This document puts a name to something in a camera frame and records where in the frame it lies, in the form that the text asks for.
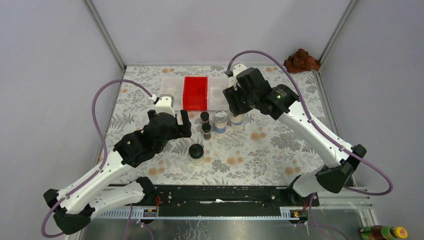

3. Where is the black-cap jar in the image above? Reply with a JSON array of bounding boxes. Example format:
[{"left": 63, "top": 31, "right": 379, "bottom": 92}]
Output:
[{"left": 188, "top": 143, "right": 204, "bottom": 166}]

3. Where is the blue-label shaker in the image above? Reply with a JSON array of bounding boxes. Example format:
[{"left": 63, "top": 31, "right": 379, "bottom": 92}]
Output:
[
  {"left": 229, "top": 112, "right": 245, "bottom": 130},
  {"left": 213, "top": 110, "right": 228, "bottom": 137}
]

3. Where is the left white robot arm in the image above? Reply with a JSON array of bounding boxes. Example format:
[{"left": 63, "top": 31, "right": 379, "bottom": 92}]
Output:
[{"left": 43, "top": 110, "right": 192, "bottom": 235}]

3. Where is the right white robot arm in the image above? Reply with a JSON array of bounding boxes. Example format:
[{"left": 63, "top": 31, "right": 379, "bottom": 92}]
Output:
[{"left": 223, "top": 64, "right": 367, "bottom": 206}]

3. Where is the small dark spice bottle front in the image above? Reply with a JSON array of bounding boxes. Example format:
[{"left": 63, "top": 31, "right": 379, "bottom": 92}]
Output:
[{"left": 201, "top": 123, "right": 212, "bottom": 141}]

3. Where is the small dark spice bottle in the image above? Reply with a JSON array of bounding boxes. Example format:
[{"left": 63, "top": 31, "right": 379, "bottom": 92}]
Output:
[
  {"left": 200, "top": 111, "right": 210, "bottom": 124},
  {"left": 201, "top": 123, "right": 212, "bottom": 141}
]

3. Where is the small dark spice bottle rear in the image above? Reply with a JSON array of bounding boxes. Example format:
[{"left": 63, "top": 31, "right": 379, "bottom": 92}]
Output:
[{"left": 200, "top": 111, "right": 210, "bottom": 124}]

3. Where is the left clear plastic bin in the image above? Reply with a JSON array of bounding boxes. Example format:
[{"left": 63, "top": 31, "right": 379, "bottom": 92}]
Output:
[{"left": 159, "top": 76, "right": 185, "bottom": 111}]

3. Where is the clear plastic bin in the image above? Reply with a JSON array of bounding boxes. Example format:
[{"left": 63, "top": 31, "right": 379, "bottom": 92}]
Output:
[
  {"left": 159, "top": 76, "right": 185, "bottom": 111},
  {"left": 207, "top": 76, "right": 230, "bottom": 111}
]

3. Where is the right clear plastic bin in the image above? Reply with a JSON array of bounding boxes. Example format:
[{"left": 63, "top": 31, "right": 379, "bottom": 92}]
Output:
[{"left": 207, "top": 76, "right": 230, "bottom": 111}]

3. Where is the red plastic bin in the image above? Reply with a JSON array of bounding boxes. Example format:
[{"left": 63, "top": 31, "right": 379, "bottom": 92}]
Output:
[{"left": 182, "top": 76, "right": 208, "bottom": 111}]

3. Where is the brown crumpled cloth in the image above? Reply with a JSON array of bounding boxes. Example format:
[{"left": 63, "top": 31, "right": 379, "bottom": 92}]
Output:
[{"left": 284, "top": 48, "right": 322, "bottom": 74}]

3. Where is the floral table mat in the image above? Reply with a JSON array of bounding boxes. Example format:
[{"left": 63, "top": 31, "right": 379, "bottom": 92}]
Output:
[{"left": 105, "top": 65, "right": 323, "bottom": 186}]

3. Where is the green yellow-cap bottle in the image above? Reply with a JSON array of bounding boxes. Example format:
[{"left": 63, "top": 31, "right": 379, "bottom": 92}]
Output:
[{"left": 358, "top": 225, "right": 409, "bottom": 240}]

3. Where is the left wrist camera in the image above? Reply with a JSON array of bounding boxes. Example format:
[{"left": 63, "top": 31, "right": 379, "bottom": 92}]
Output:
[{"left": 154, "top": 94, "right": 175, "bottom": 116}]

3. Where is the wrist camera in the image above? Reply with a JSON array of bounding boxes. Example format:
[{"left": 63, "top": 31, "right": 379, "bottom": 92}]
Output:
[
  {"left": 154, "top": 94, "right": 175, "bottom": 116},
  {"left": 225, "top": 63, "right": 248, "bottom": 79}
]

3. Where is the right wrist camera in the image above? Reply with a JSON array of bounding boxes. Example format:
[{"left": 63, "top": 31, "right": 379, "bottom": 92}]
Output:
[{"left": 225, "top": 63, "right": 248, "bottom": 79}]

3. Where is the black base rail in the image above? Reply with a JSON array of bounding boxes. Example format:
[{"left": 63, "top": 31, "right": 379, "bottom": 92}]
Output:
[{"left": 136, "top": 185, "right": 320, "bottom": 217}]

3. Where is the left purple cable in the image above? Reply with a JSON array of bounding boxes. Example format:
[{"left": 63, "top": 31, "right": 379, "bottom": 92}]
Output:
[{"left": 40, "top": 79, "right": 157, "bottom": 239}]

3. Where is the purple cable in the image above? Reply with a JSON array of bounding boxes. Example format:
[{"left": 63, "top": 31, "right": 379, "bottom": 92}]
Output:
[
  {"left": 226, "top": 50, "right": 394, "bottom": 197},
  {"left": 40, "top": 79, "right": 157, "bottom": 239}
]

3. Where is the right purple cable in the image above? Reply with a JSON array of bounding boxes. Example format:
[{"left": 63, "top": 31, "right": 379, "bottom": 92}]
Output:
[{"left": 226, "top": 50, "right": 394, "bottom": 197}]

